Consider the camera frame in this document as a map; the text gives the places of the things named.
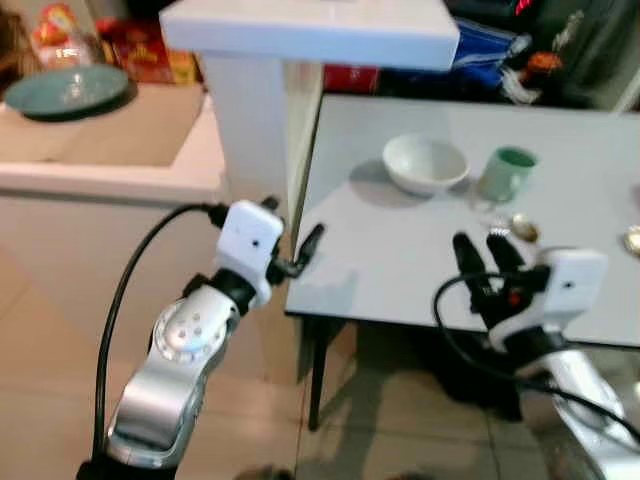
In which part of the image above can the orange and black toy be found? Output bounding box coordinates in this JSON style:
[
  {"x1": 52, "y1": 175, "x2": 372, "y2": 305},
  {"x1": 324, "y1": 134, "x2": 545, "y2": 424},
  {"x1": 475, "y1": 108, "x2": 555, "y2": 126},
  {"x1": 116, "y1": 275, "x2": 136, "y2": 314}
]
[{"x1": 503, "y1": 50, "x2": 564, "y2": 105}]

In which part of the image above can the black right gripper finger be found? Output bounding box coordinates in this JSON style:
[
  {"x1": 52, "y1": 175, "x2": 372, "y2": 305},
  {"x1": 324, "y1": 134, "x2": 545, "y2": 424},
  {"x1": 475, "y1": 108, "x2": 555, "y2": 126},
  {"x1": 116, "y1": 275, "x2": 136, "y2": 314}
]
[
  {"x1": 452, "y1": 231, "x2": 484, "y2": 289},
  {"x1": 486, "y1": 229, "x2": 528, "y2": 277}
]

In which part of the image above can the pale green mug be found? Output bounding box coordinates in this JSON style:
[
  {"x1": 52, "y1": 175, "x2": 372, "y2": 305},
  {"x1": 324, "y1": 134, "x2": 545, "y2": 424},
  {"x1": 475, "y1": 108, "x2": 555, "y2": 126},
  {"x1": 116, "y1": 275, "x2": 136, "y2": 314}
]
[{"x1": 477, "y1": 146, "x2": 540, "y2": 206}]

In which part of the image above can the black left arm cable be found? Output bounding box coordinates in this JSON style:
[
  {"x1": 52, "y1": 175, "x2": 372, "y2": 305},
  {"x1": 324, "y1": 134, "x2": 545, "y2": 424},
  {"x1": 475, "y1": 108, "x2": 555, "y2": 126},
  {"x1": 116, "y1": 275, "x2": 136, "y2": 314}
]
[{"x1": 92, "y1": 202, "x2": 230, "y2": 463}]

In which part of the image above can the blue cloth bag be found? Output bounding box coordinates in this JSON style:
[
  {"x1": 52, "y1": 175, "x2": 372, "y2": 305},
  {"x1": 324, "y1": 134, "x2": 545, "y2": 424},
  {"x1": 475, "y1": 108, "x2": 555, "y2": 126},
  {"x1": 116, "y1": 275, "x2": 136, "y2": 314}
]
[{"x1": 448, "y1": 18, "x2": 533, "y2": 98}]

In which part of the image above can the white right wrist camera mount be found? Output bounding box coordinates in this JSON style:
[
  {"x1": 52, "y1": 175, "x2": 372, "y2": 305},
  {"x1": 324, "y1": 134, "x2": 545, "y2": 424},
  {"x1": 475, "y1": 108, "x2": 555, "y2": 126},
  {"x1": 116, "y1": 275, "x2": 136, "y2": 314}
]
[{"x1": 488, "y1": 247, "x2": 610, "y2": 353}]

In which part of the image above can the white ceramic bowl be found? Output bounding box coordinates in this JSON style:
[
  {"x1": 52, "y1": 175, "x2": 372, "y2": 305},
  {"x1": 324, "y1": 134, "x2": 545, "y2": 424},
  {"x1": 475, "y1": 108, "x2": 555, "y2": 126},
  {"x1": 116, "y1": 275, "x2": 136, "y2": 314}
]
[{"x1": 382, "y1": 133, "x2": 470, "y2": 198}]

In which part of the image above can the white shelf unit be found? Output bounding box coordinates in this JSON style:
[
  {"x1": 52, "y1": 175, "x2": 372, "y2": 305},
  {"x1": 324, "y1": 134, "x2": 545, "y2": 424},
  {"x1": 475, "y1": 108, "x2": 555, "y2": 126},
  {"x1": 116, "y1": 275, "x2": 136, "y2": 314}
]
[{"x1": 159, "y1": 0, "x2": 462, "y2": 301}]

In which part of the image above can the red box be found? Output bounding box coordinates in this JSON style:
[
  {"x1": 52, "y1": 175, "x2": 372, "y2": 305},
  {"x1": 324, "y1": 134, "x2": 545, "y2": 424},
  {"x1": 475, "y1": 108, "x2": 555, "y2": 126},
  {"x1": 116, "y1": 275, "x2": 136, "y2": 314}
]
[{"x1": 321, "y1": 64, "x2": 382, "y2": 95}]

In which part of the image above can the brown cardboard sheet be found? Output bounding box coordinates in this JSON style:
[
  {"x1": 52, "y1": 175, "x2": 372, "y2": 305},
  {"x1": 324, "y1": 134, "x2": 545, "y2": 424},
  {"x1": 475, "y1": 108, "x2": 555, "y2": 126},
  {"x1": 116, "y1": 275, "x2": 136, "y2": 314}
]
[{"x1": 0, "y1": 84, "x2": 207, "y2": 168}]

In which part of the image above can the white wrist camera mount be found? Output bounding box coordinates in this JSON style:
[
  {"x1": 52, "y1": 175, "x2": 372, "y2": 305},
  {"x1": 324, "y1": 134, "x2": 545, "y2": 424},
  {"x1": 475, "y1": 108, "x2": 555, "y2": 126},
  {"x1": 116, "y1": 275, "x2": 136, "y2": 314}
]
[
  {"x1": 214, "y1": 200, "x2": 285, "y2": 307},
  {"x1": 488, "y1": 247, "x2": 610, "y2": 353}
]

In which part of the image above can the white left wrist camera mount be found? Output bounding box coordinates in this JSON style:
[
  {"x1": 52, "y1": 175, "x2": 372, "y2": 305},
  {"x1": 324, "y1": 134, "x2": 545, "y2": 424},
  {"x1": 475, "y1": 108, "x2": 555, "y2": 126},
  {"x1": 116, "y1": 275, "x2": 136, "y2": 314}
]
[{"x1": 214, "y1": 200, "x2": 285, "y2": 307}]

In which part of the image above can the clear bag of snacks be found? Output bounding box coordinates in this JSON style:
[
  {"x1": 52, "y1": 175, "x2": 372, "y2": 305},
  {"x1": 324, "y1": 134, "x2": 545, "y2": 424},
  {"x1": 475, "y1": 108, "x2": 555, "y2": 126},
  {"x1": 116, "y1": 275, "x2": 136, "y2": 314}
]
[{"x1": 29, "y1": 3, "x2": 103, "y2": 71}]

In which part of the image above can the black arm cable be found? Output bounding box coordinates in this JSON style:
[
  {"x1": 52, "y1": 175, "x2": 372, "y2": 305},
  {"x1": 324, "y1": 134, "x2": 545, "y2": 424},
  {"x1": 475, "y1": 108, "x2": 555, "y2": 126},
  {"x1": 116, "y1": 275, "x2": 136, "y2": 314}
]
[
  {"x1": 431, "y1": 272, "x2": 640, "y2": 443},
  {"x1": 92, "y1": 202, "x2": 230, "y2": 463}
]

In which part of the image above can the dark green plate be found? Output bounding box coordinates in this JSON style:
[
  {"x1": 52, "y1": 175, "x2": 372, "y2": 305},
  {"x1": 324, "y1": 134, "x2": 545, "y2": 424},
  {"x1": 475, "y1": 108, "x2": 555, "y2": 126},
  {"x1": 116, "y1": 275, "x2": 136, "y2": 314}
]
[{"x1": 4, "y1": 64, "x2": 133, "y2": 123}]

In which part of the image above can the white low counter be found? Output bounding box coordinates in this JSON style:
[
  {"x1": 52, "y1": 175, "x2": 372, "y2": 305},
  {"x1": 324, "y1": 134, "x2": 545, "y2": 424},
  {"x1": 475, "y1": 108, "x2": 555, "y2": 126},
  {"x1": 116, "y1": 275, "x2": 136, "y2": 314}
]
[{"x1": 0, "y1": 80, "x2": 301, "y2": 391}]

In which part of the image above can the red snack package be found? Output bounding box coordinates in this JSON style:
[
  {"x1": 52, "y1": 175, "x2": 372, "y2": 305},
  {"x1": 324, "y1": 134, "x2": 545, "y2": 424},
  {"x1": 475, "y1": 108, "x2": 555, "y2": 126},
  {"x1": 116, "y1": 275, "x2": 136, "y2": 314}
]
[{"x1": 97, "y1": 17, "x2": 203, "y2": 87}]

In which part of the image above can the grey dining table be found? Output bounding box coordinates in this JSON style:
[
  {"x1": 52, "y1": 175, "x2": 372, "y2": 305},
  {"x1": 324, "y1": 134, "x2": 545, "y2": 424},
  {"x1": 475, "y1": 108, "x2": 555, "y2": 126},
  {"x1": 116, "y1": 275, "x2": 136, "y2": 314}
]
[{"x1": 284, "y1": 93, "x2": 640, "y2": 433}]

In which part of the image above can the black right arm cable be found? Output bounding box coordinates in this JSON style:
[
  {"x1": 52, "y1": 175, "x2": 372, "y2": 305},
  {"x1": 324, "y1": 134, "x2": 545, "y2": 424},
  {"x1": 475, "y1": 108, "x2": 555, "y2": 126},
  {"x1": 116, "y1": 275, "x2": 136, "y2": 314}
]
[{"x1": 431, "y1": 272, "x2": 640, "y2": 443}]

